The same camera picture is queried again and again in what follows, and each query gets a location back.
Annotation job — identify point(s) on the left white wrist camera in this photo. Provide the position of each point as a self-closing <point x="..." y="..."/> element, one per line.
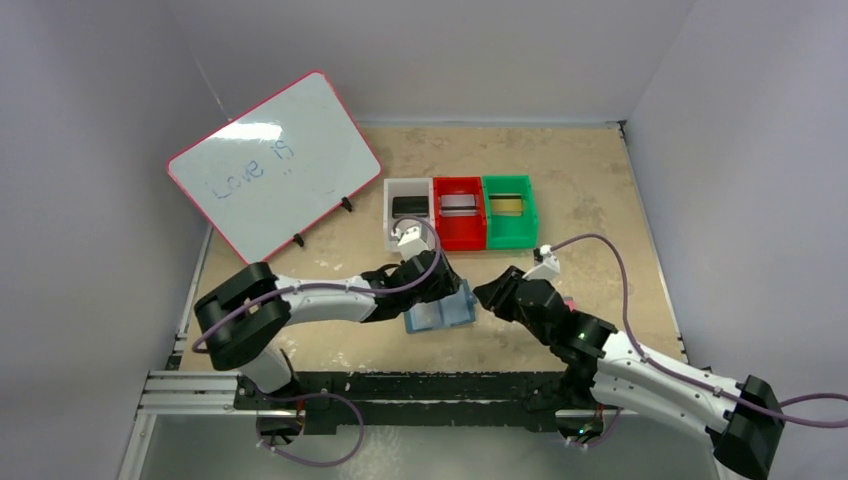
<point x="410" y="242"/>

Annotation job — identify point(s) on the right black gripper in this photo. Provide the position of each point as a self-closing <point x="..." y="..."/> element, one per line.
<point x="510" y="296"/>

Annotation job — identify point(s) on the blue card holder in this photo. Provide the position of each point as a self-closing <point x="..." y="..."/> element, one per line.
<point x="455" y="310"/>

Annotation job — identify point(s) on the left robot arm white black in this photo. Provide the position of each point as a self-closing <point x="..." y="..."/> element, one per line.
<point x="241" y="317"/>

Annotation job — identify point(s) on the green plastic bin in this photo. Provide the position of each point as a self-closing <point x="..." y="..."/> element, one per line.
<point x="510" y="233"/>

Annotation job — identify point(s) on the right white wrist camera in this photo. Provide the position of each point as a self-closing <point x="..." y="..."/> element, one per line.
<point x="546" y="264"/>

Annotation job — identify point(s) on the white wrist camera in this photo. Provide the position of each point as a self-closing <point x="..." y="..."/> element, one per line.
<point x="410" y="242"/>
<point x="546" y="264"/>

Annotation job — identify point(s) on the pink framed whiteboard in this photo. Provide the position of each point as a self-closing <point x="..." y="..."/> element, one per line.
<point x="274" y="171"/>

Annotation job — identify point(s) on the silver card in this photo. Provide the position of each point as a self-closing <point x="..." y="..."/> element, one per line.
<point x="458" y="205"/>

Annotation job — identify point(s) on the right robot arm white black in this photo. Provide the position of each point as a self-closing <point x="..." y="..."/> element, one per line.
<point x="736" y="419"/>

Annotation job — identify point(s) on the white plastic bin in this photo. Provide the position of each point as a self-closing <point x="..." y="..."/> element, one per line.
<point x="393" y="187"/>

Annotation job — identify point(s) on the gold card in green bin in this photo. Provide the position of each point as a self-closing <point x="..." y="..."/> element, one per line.
<point x="506" y="205"/>

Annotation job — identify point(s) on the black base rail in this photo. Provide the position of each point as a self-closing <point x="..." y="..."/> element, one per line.
<point x="537" y="402"/>

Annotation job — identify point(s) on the black card in white bin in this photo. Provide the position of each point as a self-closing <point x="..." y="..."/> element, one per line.
<point x="413" y="206"/>

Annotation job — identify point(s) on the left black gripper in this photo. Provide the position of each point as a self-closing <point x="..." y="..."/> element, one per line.
<point x="443" y="285"/>

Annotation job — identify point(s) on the red plastic bin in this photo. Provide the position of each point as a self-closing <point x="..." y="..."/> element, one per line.
<point x="461" y="233"/>

